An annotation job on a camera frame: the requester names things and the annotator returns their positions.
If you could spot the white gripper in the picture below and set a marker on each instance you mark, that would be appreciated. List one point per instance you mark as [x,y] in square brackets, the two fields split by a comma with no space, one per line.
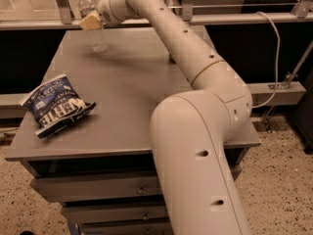
[104,10]

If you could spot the clear plastic water bottle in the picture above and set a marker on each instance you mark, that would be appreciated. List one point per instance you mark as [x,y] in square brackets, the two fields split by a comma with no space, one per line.
[95,36]

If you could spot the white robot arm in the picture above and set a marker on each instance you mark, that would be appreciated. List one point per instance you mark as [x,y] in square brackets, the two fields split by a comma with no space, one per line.
[188,130]

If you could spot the blue chip bag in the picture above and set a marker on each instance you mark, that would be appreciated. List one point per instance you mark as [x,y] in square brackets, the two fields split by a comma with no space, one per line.
[55,105]

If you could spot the grey drawer cabinet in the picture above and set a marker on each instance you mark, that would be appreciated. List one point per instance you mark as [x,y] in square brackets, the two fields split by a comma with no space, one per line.
[127,82]

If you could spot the top grey drawer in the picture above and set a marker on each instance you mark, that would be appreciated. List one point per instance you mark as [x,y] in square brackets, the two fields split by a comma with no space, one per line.
[94,186]

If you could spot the grey drawer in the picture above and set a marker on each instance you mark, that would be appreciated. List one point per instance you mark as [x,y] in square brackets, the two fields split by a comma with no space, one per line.
[94,186]
[151,227]
[97,214]

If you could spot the middle grey drawer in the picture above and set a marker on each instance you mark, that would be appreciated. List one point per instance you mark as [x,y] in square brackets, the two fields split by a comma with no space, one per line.
[97,214]

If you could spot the bottom grey drawer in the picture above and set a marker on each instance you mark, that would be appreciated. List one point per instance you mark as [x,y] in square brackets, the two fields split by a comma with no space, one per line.
[151,227]

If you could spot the metal railing frame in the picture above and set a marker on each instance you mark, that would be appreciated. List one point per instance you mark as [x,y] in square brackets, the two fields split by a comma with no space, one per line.
[46,14]

